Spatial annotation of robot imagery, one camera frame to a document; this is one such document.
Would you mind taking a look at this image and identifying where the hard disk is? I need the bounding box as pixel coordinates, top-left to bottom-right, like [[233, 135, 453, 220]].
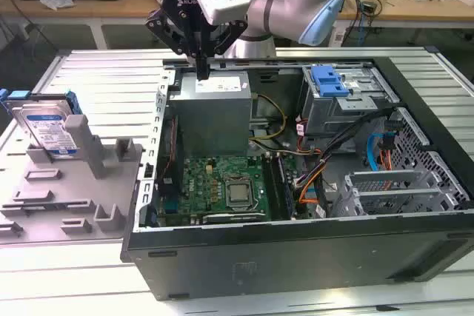
[[0, 88, 82, 158]]

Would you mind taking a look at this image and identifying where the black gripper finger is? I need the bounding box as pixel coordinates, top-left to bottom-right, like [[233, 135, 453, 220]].
[[144, 8, 204, 81], [202, 19, 248, 81]]

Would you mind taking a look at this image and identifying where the grey power supply unit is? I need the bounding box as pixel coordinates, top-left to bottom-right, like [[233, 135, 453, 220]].
[[168, 70, 257, 158]]

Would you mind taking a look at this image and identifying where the crumpled white paper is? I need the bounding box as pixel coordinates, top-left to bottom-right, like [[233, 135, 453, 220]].
[[39, 0, 76, 12]]

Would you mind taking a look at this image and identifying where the black wire bundle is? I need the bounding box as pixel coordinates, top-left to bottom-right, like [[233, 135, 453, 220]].
[[294, 107, 393, 191]]

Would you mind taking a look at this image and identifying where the wooden desk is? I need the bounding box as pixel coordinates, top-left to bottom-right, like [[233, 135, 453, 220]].
[[0, 0, 474, 50]]

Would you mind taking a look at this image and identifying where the green motherboard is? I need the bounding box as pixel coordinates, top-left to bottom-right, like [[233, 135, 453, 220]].
[[157, 152, 314, 228]]

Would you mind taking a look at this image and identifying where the silver CPU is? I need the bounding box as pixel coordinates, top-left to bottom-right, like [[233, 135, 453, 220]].
[[226, 182, 253, 204]]

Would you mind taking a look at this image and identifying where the metal socket cover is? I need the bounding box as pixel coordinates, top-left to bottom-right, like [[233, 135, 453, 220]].
[[221, 177, 260, 213]]

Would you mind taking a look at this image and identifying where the orange black power wire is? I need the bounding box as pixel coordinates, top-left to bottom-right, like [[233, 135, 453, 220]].
[[296, 115, 405, 206]]

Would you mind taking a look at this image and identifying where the blue wire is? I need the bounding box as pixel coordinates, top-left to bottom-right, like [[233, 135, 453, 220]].
[[364, 132, 390, 173]]

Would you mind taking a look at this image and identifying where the black PC case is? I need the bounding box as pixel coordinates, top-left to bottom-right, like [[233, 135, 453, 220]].
[[120, 55, 474, 302]]

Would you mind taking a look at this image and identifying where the yellow black wire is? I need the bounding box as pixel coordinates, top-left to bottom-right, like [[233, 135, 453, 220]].
[[248, 93, 289, 144]]

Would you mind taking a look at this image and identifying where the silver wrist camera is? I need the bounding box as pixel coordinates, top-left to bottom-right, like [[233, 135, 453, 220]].
[[195, 0, 252, 25]]

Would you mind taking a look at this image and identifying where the blue hanging cable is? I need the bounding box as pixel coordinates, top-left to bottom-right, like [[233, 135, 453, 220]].
[[355, 0, 367, 47]]

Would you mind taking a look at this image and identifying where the black flat cable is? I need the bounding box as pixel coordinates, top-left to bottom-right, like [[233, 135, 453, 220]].
[[313, 160, 330, 218]]

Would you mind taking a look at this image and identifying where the black graphics card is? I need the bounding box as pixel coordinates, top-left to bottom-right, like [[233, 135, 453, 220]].
[[201, 211, 267, 225]]

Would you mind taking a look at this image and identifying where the metal drive cage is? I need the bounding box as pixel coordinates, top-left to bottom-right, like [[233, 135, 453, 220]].
[[300, 64, 401, 139]]

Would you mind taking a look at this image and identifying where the black case fan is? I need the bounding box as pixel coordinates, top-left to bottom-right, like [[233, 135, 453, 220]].
[[157, 114, 186, 198]]

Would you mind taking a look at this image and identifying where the multicolour wire bundle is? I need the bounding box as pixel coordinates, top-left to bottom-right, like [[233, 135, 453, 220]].
[[273, 145, 324, 158]]

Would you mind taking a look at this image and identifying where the metal disk bay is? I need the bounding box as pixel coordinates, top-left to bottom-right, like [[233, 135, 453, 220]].
[[338, 169, 464, 217]]

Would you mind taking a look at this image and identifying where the blue drive latch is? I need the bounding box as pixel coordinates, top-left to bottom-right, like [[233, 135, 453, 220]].
[[311, 66, 351, 98]]

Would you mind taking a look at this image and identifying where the blue card latch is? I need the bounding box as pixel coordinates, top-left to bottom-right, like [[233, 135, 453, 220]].
[[141, 204, 159, 229]]

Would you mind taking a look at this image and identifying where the grey parts rack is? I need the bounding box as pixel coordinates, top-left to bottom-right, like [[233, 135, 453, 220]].
[[0, 114, 145, 245]]

